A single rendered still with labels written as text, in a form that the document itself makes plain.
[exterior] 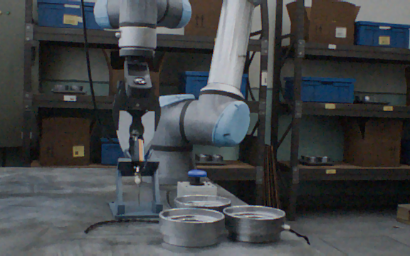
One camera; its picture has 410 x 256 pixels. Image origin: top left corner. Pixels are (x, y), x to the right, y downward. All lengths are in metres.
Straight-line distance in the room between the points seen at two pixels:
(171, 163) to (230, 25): 0.39
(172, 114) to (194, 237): 0.62
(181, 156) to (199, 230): 0.61
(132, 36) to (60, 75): 3.83
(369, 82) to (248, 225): 4.82
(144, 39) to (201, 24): 3.45
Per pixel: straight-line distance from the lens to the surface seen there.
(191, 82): 4.51
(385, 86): 5.75
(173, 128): 1.43
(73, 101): 4.33
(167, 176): 1.44
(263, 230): 0.91
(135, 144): 1.11
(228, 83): 1.41
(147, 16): 1.12
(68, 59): 4.93
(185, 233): 0.86
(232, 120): 1.36
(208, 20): 4.56
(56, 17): 4.45
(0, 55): 4.72
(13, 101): 4.70
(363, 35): 5.05
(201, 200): 1.08
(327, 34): 4.89
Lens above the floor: 1.03
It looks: 3 degrees down
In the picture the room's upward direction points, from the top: 2 degrees clockwise
